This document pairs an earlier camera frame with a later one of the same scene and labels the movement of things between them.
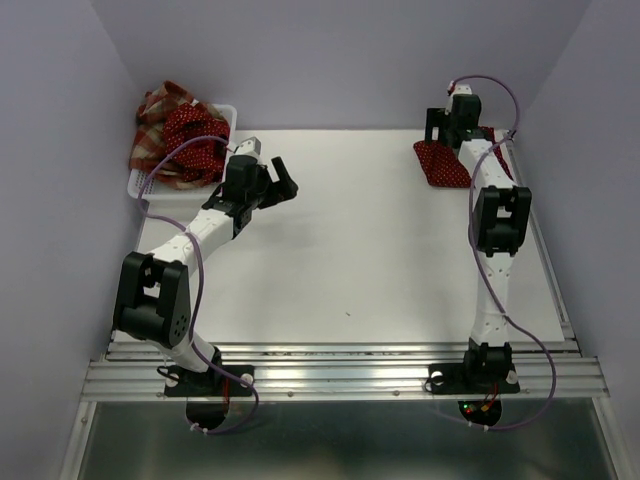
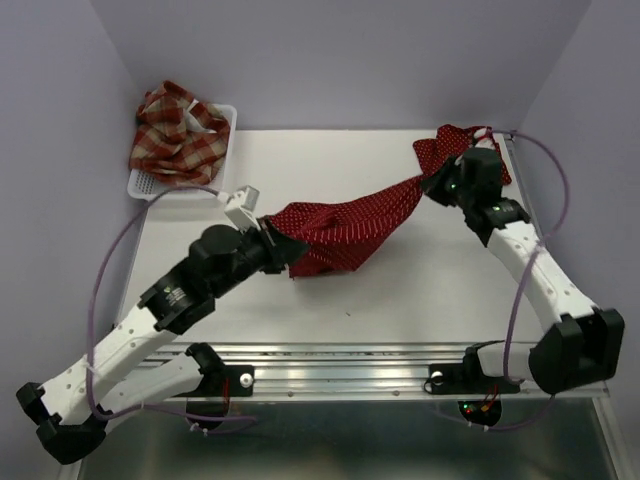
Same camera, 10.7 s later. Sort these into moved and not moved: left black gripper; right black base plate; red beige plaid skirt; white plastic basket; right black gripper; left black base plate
Moved: left black gripper; right black gripper
Not moved: white plastic basket; left black base plate; right black base plate; red beige plaid skirt
